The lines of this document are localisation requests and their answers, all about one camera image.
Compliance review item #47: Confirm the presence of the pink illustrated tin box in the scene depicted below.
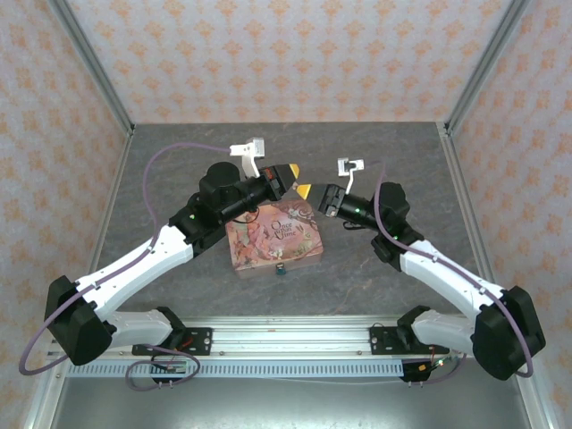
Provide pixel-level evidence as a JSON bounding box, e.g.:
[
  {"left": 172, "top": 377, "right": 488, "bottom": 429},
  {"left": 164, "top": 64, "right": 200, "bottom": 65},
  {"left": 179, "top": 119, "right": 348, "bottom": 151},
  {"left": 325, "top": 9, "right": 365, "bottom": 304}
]
[{"left": 224, "top": 199, "right": 326, "bottom": 282}]

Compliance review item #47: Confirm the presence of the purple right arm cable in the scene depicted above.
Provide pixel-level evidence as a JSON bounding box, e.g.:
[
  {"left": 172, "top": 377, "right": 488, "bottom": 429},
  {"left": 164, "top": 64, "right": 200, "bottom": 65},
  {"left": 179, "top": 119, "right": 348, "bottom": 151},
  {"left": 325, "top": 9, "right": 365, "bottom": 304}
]
[{"left": 373, "top": 161, "right": 535, "bottom": 386}]

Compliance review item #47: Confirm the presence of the aluminium table side rail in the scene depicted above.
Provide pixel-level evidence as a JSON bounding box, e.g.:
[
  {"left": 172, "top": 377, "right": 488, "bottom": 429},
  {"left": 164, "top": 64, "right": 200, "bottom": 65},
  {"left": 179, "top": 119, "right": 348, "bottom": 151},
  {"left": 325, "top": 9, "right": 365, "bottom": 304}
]
[
  {"left": 440, "top": 123, "right": 500, "bottom": 290},
  {"left": 87, "top": 127, "right": 135, "bottom": 273}
]

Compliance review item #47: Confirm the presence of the aluminium frame post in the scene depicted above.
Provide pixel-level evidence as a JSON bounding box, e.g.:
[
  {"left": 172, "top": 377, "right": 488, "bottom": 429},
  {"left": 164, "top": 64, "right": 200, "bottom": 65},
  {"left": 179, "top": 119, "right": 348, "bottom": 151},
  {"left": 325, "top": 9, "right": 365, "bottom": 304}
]
[
  {"left": 444, "top": 0, "right": 533, "bottom": 138},
  {"left": 47, "top": 0, "right": 136, "bottom": 138}
]

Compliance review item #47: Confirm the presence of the white slotted cable duct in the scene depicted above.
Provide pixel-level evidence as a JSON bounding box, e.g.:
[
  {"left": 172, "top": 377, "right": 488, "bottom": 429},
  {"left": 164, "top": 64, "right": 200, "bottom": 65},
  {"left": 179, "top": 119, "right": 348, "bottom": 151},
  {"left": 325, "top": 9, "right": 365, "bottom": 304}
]
[{"left": 65, "top": 360, "right": 406, "bottom": 379}]

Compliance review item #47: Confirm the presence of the small circuit board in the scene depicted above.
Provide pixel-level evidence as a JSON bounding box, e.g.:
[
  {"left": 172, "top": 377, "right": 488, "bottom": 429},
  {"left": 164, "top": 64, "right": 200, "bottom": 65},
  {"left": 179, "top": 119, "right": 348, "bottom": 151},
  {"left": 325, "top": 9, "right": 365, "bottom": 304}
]
[
  {"left": 151, "top": 359, "right": 187, "bottom": 374},
  {"left": 417, "top": 356, "right": 453, "bottom": 373}
]

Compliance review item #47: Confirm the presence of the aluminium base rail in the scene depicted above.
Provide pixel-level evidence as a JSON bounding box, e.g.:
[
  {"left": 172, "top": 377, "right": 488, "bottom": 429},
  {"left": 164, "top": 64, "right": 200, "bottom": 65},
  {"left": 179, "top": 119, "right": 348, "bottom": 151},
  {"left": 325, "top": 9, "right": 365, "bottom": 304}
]
[{"left": 46, "top": 315, "right": 479, "bottom": 359}]

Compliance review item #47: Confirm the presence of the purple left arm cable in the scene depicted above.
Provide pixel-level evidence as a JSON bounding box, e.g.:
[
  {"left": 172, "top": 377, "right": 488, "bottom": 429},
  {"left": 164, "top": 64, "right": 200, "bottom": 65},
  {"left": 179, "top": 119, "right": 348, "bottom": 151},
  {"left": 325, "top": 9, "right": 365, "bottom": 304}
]
[{"left": 18, "top": 143, "right": 233, "bottom": 391}]

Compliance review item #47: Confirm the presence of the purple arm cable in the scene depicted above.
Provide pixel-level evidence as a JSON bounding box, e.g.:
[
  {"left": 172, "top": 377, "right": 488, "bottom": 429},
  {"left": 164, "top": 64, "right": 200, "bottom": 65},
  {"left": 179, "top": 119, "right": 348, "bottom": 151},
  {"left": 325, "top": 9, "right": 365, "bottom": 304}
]
[
  {"left": 18, "top": 143, "right": 233, "bottom": 391},
  {"left": 373, "top": 161, "right": 535, "bottom": 386}
]

